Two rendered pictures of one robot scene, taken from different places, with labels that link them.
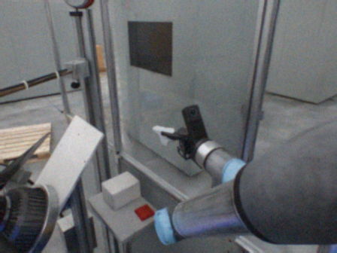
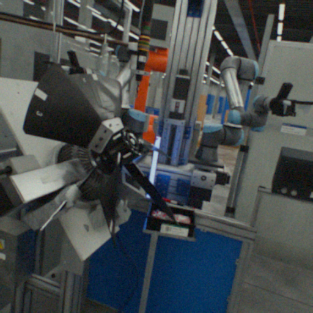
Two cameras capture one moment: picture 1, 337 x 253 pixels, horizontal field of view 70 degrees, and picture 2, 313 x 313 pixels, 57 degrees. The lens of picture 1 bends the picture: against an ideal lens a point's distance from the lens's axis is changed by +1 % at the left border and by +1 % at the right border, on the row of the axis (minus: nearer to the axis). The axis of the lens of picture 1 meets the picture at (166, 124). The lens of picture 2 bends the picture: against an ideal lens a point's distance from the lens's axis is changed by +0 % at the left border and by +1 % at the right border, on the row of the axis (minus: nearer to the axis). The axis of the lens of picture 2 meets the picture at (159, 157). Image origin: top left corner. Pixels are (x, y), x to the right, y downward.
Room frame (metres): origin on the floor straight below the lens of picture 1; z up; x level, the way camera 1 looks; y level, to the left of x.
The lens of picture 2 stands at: (1.00, 1.55, 1.39)
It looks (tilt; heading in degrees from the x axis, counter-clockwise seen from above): 12 degrees down; 238
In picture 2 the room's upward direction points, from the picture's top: 9 degrees clockwise
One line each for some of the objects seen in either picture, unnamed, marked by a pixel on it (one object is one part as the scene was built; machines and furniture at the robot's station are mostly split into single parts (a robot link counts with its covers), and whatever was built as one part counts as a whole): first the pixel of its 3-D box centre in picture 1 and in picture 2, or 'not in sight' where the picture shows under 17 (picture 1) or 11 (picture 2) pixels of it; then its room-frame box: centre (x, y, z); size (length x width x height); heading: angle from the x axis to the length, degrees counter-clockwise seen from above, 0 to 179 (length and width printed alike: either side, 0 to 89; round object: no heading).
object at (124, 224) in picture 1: (122, 208); not in sight; (0.98, 0.23, 0.85); 0.36 x 0.24 x 0.03; 41
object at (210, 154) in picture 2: not in sight; (207, 151); (-0.21, 0.18, 1.09); 0.15 x 0.15 x 0.10
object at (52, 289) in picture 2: not in sight; (46, 287); (0.78, 0.49, 0.56); 0.19 x 0.04 x 0.04; 131
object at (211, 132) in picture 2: not in sight; (212, 134); (-0.21, 0.18, 1.20); 0.13 x 0.12 x 0.14; 166
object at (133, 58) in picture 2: not in sight; (139, 60); (0.54, 0.56, 1.50); 0.09 x 0.07 x 0.10; 166
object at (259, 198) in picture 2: not in sight; (257, 206); (-0.09, 0.73, 0.96); 0.03 x 0.03 x 0.20; 41
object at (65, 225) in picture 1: (77, 234); (8, 251); (0.92, 0.46, 0.73); 0.15 x 0.09 x 0.22; 131
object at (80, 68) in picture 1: (77, 69); not in sight; (1.14, 0.42, 1.54); 0.10 x 0.07 x 0.09; 166
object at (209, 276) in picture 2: not in sight; (155, 272); (0.20, 0.40, 0.45); 0.82 x 0.02 x 0.66; 131
